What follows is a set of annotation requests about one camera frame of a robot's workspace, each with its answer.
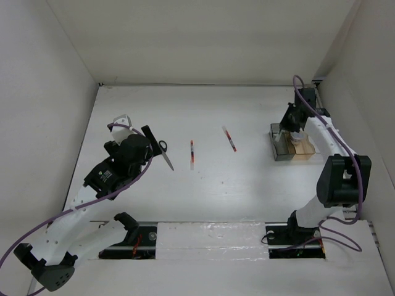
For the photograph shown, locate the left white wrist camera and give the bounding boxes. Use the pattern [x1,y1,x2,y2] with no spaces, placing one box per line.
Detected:
[107,114,134,145]

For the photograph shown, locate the smoky grey organizer bin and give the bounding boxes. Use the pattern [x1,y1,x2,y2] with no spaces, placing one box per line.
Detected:
[268,123,292,161]

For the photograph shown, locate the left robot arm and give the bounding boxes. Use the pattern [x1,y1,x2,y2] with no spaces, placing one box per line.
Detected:
[13,123,167,292]

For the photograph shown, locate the green pen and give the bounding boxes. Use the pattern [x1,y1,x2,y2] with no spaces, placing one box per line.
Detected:
[275,129,283,142]

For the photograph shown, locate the orange pen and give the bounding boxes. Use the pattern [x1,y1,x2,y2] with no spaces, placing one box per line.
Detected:
[190,140,195,170]

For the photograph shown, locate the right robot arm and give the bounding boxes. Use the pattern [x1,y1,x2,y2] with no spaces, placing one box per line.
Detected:
[280,87,372,245]

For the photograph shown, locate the aluminium rail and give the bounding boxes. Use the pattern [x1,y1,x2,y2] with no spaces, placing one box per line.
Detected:
[309,80,330,117]

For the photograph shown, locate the red pen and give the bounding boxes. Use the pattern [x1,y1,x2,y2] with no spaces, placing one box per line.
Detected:
[222,126,237,152]

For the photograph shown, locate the black handled scissors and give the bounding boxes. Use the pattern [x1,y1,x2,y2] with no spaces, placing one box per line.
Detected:
[158,140,174,171]

